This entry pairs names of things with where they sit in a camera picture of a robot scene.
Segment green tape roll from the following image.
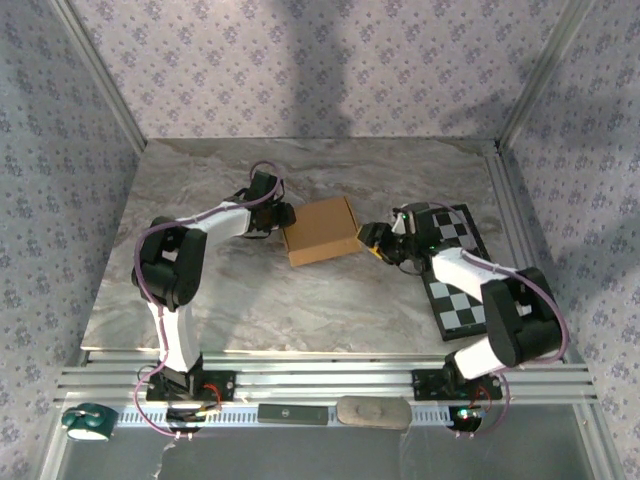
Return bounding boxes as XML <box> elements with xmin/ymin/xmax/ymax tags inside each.
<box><xmin>60</xmin><ymin>402</ymin><xmax>119</xmax><ymax>444</ymax></box>

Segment grey oval metal plate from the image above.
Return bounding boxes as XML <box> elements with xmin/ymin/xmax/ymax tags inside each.
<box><xmin>335</xmin><ymin>395</ymin><xmax>414</xmax><ymax>430</ymax></box>

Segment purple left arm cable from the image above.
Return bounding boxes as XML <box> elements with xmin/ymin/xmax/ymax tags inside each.
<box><xmin>130</xmin><ymin>160</ymin><xmax>286</xmax><ymax>442</ymax></box>

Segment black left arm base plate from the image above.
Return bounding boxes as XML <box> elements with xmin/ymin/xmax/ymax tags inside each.
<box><xmin>145</xmin><ymin>370</ymin><xmax>237</xmax><ymax>403</ymax></box>

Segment black right controller board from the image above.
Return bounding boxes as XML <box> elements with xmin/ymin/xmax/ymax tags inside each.
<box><xmin>447</xmin><ymin>404</ymin><xmax>486</xmax><ymax>434</ymax></box>

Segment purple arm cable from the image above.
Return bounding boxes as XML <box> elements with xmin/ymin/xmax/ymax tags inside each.
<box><xmin>130</xmin><ymin>160</ymin><xmax>286</xmax><ymax>442</ymax></box>
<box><xmin>424</xmin><ymin>202</ymin><xmax>571</xmax><ymax>441</ymax></box>

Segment brown cardboard paper box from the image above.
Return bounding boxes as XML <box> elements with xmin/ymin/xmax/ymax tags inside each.
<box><xmin>281</xmin><ymin>195</ymin><xmax>362</xmax><ymax>268</ymax></box>

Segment aluminium frame rails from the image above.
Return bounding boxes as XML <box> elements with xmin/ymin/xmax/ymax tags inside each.
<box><xmin>53</xmin><ymin>349</ymin><xmax>600</xmax><ymax>407</ymax></box>

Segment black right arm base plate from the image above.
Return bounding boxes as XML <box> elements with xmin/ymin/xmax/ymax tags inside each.
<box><xmin>410</xmin><ymin>368</ymin><xmax>504</xmax><ymax>402</ymax></box>

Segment black white checkerboard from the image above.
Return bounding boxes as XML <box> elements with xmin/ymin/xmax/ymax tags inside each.
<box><xmin>419</xmin><ymin>202</ymin><xmax>494</xmax><ymax>342</ymax></box>

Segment aluminium corner post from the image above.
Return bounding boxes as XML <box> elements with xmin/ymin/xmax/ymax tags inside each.
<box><xmin>497</xmin><ymin>0</ymin><xmax>596</xmax><ymax>146</ymax></box>
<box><xmin>49</xmin><ymin>0</ymin><xmax>150</xmax><ymax>151</ymax></box>

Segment aluminium side rail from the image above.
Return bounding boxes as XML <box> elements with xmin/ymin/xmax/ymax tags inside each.
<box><xmin>482</xmin><ymin>139</ymin><xmax>574</xmax><ymax>364</ymax></box>

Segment slotted grey cable duct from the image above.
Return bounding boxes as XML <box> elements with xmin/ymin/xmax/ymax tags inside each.
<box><xmin>113</xmin><ymin>405</ymin><xmax>454</xmax><ymax>429</ymax></box>

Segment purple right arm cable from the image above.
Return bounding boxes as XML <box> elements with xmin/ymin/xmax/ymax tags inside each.
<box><xmin>424</xmin><ymin>202</ymin><xmax>571</xmax><ymax>441</ymax></box>

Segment dark rectangular bar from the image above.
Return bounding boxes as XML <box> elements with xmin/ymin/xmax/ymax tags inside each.
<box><xmin>257</xmin><ymin>403</ymin><xmax>331</xmax><ymax>427</ymax></box>

